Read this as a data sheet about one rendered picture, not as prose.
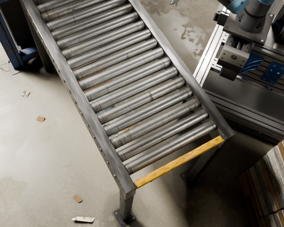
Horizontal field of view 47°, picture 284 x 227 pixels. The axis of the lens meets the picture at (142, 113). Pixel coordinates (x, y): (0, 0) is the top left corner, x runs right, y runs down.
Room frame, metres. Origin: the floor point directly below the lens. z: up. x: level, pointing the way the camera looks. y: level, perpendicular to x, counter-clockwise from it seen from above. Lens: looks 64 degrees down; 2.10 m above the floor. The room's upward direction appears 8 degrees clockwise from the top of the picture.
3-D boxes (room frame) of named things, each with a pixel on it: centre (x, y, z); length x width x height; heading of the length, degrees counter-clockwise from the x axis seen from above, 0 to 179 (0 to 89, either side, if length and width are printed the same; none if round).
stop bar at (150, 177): (0.44, -0.19, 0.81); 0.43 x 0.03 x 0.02; 127
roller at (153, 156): (0.52, -0.15, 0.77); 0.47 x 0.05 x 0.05; 127
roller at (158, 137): (0.57, -0.11, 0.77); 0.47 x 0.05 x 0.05; 127
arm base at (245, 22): (1.26, -0.49, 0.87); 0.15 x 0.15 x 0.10
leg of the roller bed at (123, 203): (0.32, 0.02, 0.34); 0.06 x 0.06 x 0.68; 37
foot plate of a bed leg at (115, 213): (0.32, 0.02, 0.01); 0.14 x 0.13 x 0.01; 127
